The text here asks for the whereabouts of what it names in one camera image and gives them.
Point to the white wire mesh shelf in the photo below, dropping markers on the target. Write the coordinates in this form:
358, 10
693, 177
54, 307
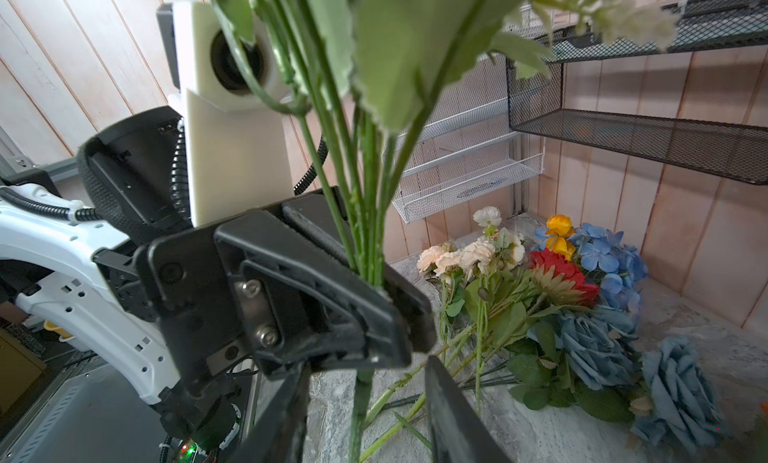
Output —
470, 146

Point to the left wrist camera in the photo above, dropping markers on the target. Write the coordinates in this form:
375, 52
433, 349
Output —
231, 109

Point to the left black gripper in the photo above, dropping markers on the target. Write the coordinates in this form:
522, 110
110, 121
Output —
275, 287

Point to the yellow flower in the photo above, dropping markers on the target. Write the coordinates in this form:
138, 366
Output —
559, 230

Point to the red gerbera flower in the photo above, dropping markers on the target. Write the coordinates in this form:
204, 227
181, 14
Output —
562, 280

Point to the black mesh basket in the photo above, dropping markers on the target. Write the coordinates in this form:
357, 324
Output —
637, 115

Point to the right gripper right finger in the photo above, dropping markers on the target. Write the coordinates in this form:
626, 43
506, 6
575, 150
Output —
456, 432

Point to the lilac white flower bunch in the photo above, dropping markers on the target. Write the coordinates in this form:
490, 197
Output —
373, 72

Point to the cream peach carnation bunch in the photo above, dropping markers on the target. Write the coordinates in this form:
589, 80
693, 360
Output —
485, 292

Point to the blue hydrangea flower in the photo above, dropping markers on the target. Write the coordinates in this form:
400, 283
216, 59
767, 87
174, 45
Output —
605, 261

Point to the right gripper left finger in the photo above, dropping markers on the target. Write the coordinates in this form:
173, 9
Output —
280, 432

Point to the dusty blue rose bunch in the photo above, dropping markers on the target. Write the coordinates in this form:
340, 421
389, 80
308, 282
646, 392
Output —
663, 392

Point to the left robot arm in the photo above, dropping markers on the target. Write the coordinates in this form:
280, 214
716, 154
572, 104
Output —
48, 268

